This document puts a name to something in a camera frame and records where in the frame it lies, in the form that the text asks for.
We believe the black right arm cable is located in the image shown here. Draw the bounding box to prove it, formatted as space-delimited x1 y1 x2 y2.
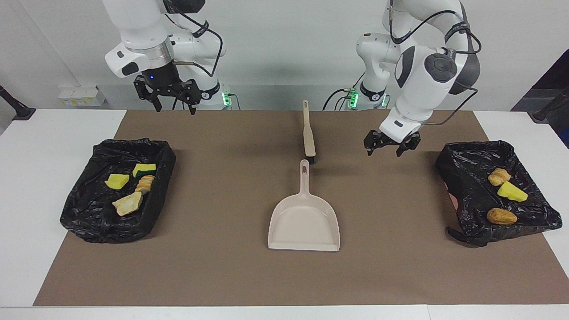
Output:
165 0 224 79

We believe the dark side panel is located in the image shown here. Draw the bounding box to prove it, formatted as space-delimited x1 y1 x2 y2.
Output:
510 48 569 149

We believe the orange peanut-shaped sponge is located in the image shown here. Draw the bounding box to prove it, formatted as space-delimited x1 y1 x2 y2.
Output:
486 208 519 226

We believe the brown table mat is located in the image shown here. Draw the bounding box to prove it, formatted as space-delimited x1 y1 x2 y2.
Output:
33 110 569 307

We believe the black camera stand foot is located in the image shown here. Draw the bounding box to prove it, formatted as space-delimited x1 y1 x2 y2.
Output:
528 87 569 124
0 84 36 121

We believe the orange striped foam piece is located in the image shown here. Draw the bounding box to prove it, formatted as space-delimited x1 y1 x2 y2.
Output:
488 168 512 187

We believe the black trash bag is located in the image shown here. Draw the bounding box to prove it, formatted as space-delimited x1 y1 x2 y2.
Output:
435 140 563 248
60 138 176 244

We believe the beige sponge chunk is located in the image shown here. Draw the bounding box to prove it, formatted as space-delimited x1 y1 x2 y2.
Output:
135 175 156 195
112 191 144 217

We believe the beige plastic dustpan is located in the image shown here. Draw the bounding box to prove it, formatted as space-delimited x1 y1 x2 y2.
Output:
268 159 341 252

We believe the white power strip box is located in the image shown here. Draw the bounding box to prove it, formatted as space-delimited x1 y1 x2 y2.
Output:
58 86 108 107

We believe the beige hand brush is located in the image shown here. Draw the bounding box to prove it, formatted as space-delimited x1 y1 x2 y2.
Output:
302 99 317 164

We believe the yellow green sponge wedge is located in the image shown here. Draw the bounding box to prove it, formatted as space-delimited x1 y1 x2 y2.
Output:
497 181 529 203

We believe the yellow sponge piece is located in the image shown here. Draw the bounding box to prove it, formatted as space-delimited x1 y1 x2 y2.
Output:
132 163 157 179
104 173 131 190

